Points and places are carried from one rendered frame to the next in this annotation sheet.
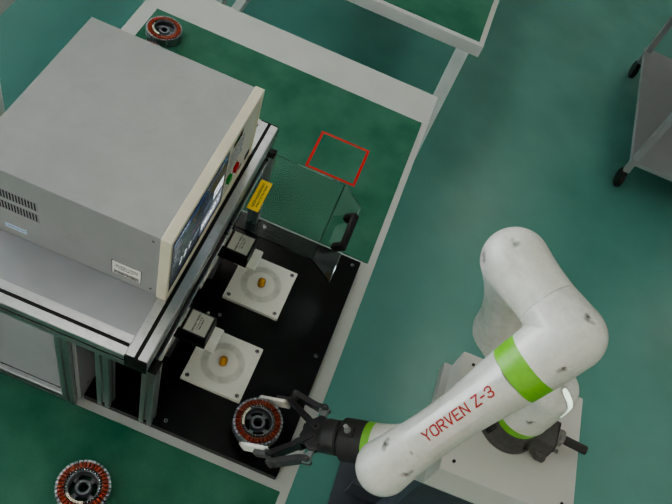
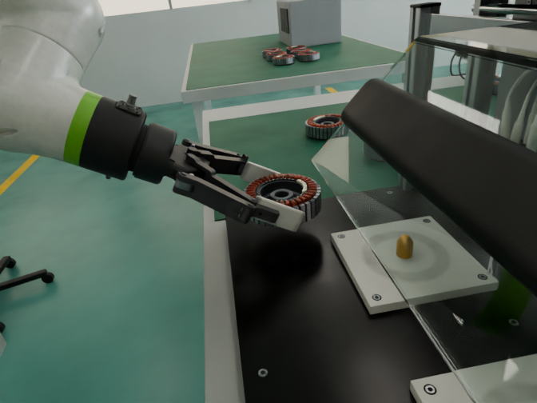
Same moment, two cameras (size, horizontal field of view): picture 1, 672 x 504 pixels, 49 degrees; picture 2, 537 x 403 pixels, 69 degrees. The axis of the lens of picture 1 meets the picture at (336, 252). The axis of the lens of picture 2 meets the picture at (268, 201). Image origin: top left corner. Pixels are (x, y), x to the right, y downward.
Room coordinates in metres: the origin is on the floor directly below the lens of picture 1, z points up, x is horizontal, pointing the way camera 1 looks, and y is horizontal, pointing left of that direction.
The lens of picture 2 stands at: (1.14, -0.06, 1.09)
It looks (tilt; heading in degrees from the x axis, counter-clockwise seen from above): 28 degrees down; 175
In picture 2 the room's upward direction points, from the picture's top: 6 degrees counter-clockwise
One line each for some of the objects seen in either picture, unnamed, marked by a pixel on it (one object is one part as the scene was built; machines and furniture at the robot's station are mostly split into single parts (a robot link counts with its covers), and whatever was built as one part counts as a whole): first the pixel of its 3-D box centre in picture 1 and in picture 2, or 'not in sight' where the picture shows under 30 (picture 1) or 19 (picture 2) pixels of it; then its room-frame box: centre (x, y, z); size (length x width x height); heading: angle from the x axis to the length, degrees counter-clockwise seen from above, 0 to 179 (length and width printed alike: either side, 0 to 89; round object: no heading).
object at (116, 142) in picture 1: (127, 153); not in sight; (0.89, 0.46, 1.22); 0.44 x 0.39 x 0.20; 1
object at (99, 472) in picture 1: (83, 488); not in sight; (0.38, 0.28, 0.77); 0.11 x 0.11 x 0.04
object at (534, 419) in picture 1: (534, 392); not in sight; (0.90, -0.54, 1.01); 0.16 x 0.13 x 0.19; 48
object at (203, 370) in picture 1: (222, 363); (404, 258); (0.76, 0.14, 0.78); 0.15 x 0.15 x 0.01; 1
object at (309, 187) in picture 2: (257, 423); (282, 198); (0.64, 0.00, 0.82); 0.11 x 0.11 x 0.04
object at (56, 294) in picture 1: (125, 196); not in sight; (0.88, 0.46, 1.09); 0.68 x 0.44 x 0.05; 1
